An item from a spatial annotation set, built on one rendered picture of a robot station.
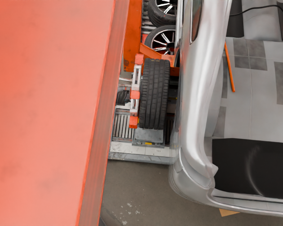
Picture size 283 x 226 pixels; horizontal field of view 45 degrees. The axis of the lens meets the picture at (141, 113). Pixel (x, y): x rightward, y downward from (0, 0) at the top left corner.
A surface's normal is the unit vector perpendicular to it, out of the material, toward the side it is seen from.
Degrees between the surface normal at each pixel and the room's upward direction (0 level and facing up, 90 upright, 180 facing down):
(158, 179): 0
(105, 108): 0
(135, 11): 90
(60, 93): 0
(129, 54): 90
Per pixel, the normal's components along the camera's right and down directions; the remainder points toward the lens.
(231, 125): 0.00, -0.15
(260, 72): 0.04, -0.44
